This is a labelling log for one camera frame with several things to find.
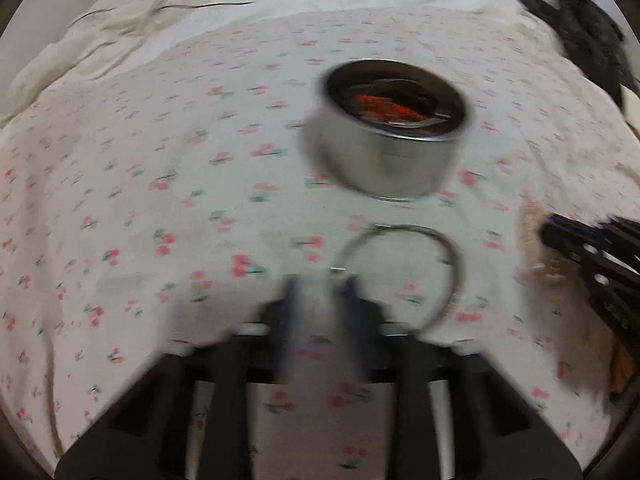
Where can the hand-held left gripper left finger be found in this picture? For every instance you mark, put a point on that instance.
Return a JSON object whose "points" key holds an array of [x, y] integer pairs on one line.
{"points": [[289, 325]]}

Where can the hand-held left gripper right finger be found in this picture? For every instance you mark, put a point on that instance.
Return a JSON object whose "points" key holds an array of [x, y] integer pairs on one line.
{"points": [[357, 325]]}

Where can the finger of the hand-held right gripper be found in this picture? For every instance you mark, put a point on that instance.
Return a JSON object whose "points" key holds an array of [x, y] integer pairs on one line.
{"points": [[600, 225], [610, 285]]}

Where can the silver metal bangle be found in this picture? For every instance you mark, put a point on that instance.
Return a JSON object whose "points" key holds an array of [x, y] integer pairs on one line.
{"points": [[452, 280]]}

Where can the round silver metal tin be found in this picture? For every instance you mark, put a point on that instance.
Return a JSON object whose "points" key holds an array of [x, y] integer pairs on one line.
{"points": [[385, 165]]}

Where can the cherry print bedsheet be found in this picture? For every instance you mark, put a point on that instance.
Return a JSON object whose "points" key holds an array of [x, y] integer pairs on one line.
{"points": [[150, 210]]}

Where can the dark cloth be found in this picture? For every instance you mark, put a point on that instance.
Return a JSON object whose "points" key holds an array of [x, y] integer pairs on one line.
{"points": [[585, 30]]}

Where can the white striped duvet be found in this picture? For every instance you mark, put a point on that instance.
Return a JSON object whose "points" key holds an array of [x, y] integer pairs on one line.
{"points": [[125, 15]]}

